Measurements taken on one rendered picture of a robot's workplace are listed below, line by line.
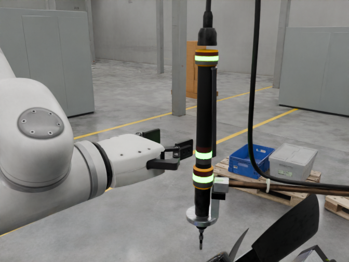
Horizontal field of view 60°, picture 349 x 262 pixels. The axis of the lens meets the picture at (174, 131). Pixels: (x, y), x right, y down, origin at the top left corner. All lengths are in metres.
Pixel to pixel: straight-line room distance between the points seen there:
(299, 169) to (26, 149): 3.41
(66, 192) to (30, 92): 0.13
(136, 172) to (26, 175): 0.16
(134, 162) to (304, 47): 7.70
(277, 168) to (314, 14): 10.27
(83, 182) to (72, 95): 6.75
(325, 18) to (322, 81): 5.64
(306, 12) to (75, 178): 13.31
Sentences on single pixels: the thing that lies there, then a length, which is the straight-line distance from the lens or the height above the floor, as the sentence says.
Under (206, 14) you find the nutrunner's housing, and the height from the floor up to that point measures 1.87.
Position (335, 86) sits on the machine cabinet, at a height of 0.67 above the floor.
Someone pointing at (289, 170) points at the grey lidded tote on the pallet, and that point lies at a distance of 3.67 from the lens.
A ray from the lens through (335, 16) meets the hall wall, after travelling 13.21.
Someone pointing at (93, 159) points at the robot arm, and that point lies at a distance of 0.42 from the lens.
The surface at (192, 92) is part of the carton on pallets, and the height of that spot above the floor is 0.15.
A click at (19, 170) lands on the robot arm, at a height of 1.70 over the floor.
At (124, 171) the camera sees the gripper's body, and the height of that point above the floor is 1.65.
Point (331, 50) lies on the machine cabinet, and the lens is 7.87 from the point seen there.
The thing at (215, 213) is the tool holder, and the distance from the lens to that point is 0.69.
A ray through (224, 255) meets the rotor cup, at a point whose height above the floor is 1.26.
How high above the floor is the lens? 1.84
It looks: 18 degrees down
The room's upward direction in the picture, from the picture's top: straight up
